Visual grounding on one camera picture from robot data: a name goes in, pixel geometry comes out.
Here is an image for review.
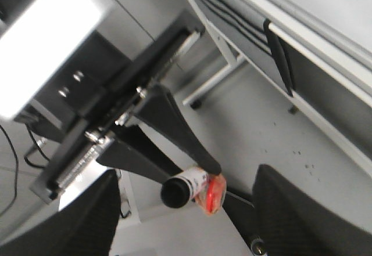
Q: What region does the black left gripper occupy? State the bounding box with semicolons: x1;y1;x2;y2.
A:
30;11;221;201

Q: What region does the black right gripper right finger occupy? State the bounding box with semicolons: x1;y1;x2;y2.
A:
252;164;371;255

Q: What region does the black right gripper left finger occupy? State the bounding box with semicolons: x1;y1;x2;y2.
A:
1;170;120;255

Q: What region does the white marker with red magnet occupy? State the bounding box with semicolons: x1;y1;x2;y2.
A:
160;166;227;215

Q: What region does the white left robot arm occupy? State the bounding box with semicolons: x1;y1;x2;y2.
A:
1;0;221;203

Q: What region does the white desk with metal legs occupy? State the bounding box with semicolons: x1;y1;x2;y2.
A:
192;0;295;97

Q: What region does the black floor cable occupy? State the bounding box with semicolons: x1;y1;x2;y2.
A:
0;124;52;216

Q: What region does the white whiteboard with aluminium frame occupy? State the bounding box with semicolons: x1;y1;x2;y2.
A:
223;0;371;174

